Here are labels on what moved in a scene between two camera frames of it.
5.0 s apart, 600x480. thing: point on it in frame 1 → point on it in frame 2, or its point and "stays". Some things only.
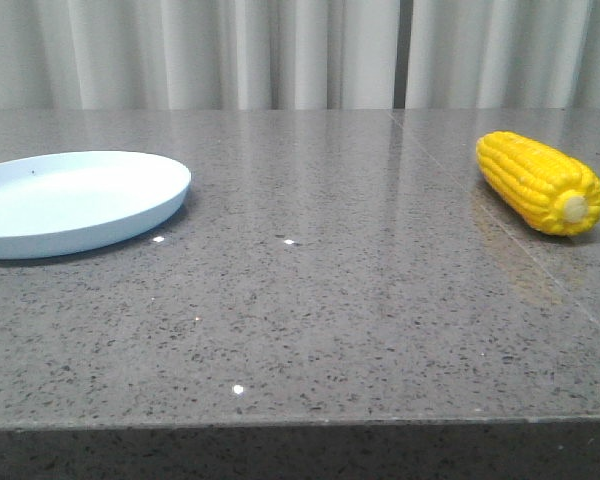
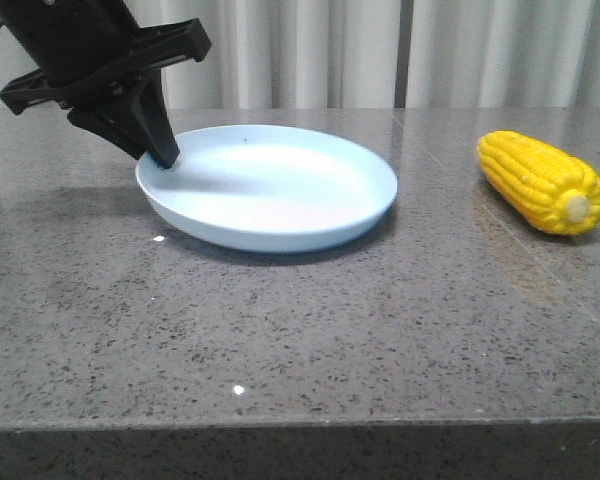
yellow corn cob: x=551 y=191 stays
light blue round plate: x=58 y=202 → x=261 y=188
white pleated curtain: x=207 y=55 stays
